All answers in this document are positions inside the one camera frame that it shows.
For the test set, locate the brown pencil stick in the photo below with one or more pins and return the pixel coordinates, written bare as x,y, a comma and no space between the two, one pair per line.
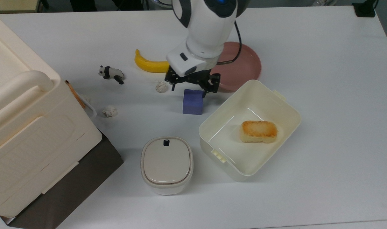
75,94

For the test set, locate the black clamp mount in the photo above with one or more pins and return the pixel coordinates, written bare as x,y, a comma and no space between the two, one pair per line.
364,9

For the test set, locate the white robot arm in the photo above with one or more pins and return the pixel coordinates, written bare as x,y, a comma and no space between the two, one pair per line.
206,25

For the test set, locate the small white lidded bin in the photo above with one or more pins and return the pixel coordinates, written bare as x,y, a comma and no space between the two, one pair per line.
166,162

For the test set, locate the pink plate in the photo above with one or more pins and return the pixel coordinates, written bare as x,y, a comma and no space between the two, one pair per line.
244,66

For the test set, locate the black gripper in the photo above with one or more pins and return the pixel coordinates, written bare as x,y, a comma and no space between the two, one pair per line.
190,78

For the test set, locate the yellow toy banana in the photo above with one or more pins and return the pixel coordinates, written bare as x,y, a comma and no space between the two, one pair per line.
149,65

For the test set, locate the crumpled white paper ball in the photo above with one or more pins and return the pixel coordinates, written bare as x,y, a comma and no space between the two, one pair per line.
110,111
161,87

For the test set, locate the yellowish wooden table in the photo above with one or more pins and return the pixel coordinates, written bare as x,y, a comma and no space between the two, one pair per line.
12,4

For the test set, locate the cream open plastic container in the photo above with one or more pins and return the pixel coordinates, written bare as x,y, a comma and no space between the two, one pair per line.
254,93

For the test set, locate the small panda figurine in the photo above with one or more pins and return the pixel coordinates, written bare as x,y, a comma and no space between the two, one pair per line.
110,73

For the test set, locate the purple foam cube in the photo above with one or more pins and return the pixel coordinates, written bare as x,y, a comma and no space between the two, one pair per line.
193,102

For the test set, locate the toasted bread toy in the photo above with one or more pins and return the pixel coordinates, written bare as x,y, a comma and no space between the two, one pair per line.
258,131

